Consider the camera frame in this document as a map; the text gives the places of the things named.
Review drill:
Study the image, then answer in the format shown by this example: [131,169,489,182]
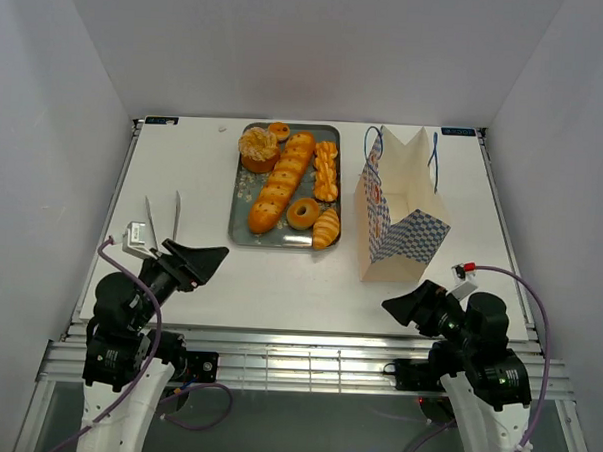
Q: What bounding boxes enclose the blue checkered paper bag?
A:
[354,125,451,283]

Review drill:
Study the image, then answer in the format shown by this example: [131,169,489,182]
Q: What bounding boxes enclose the right logo sticker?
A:
[441,127,477,137]

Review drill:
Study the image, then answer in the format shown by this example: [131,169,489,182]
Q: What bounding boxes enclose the sugared round cake bread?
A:
[238,127,281,174]

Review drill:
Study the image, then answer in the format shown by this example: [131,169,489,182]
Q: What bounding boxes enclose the logo sticker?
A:
[144,116,179,125]
[441,127,477,137]

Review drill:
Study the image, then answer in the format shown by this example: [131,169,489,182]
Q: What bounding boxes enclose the long baguette bread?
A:
[247,131,315,234]

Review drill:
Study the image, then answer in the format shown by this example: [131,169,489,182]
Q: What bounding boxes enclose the left logo sticker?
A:
[144,116,179,125]

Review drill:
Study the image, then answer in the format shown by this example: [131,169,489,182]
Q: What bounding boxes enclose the small round bun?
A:
[267,122,291,142]

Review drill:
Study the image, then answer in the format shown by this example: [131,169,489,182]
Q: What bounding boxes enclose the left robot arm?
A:
[76,231,229,452]

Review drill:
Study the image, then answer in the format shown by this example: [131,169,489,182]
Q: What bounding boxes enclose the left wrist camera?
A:
[121,222,155,260]

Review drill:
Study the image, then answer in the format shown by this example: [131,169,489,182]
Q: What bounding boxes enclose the purple cable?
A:
[394,261,557,452]
[45,237,241,452]

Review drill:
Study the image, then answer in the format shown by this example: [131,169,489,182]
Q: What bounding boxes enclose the twisted orange pastry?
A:
[313,141,339,202]

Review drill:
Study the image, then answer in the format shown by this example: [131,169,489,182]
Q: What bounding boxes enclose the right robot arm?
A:
[382,281,532,452]

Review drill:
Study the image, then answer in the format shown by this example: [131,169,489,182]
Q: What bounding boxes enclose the ring donut bread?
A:
[286,197,320,230]

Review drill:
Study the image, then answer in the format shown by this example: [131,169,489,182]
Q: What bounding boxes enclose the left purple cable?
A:
[45,237,241,452]

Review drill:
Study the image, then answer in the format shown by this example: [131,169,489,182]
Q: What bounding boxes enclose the aluminium frame rail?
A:
[38,322,575,401]

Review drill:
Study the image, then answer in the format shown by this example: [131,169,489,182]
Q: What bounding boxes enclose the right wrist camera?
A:
[449,271,478,301]

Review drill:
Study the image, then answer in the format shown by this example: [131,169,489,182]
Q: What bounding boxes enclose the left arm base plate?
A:
[171,351,220,384]

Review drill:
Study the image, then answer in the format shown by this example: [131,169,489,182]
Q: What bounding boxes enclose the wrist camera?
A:
[449,271,478,301]
[121,222,155,260]

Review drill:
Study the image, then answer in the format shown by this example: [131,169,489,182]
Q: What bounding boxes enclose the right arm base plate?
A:
[382,358,444,392]

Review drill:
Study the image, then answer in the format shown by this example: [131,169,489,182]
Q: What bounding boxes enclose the metal baking tray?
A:
[228,122,341,250]

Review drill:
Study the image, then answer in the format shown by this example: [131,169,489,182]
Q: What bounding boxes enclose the striped croissant bread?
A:
[312,208,341,251]

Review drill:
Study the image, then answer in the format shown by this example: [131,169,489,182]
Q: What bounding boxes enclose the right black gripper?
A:
[379,276,479,352]

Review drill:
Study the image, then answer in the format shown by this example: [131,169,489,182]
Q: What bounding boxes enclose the metal tongs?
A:
[144,190,182,252]

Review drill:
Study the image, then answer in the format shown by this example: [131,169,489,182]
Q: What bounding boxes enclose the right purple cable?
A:
[394,261,557,452]

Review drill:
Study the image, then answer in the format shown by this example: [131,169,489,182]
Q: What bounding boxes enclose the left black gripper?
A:
[129,236,229,333]

